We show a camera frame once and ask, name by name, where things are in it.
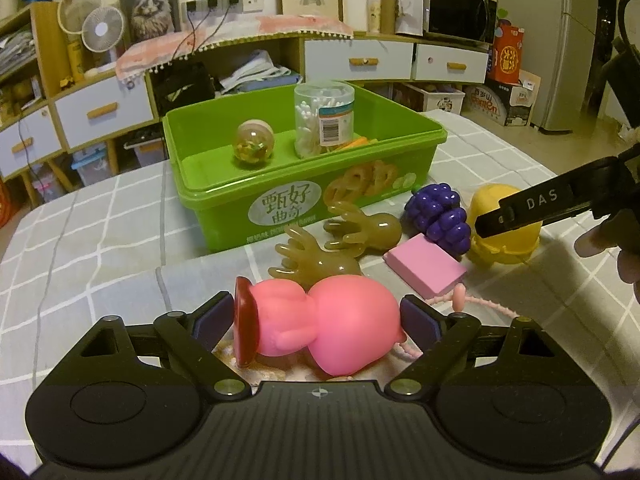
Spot pink pig toy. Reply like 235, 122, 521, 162
233, 274, 407, 377

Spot yellow plastic cup toy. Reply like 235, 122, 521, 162
466, 183, 541, 266

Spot translucent brown toy hand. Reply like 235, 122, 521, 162
323, 200, 402, 258
268, 224, 362, 290

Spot person's right hand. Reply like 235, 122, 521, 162
574, 209, 640, 299

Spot pink rectangular block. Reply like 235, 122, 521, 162
383, 234, 466, 298

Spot purple toy grapes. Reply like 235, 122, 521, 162
404, 183, 471, 259

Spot grey checked table cloth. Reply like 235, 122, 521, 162
0, 108, 640, 474

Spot red gift box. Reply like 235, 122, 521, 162
487, 20, 525, 84

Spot green plastic bin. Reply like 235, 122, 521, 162
163, 86, 447, 252

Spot silver refrigerator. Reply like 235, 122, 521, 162
499, 0, 616, 134

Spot white patterned storage box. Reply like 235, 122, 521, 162
393, 82, 465, 115

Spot pink capsule toy ball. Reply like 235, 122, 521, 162
232, 119, 274, 166

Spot orange round lid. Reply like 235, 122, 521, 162
337, 136, 378, 151

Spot black bag on shelf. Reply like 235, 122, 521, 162
151, 61, 216, 117

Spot clear cotton swab jar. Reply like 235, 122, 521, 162
294, 80, 355, 158

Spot wooden cabinet with white drawers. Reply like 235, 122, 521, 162
1, 2, 488, 181

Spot pink white cloth cover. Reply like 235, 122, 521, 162
115, 14, 354, 82

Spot framed cat picture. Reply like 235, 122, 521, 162
118, 0, 181, 46

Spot white desk fan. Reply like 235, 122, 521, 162
58, 0, 125, 66

